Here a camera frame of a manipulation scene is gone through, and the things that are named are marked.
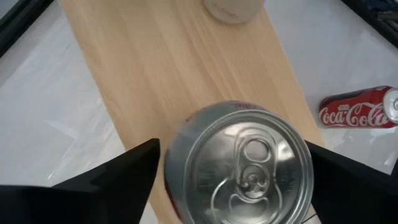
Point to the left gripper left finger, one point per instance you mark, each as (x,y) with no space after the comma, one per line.
(77,202)

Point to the light wooden board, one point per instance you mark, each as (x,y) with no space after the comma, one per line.
(155,77)

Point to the silver Diet Coke can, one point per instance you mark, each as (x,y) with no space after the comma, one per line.
(233,11)
(242,174)

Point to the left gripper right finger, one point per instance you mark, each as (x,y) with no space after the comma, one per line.
(357,196)

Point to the red Coca-Cola can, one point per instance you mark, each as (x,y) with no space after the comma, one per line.
(351,112)

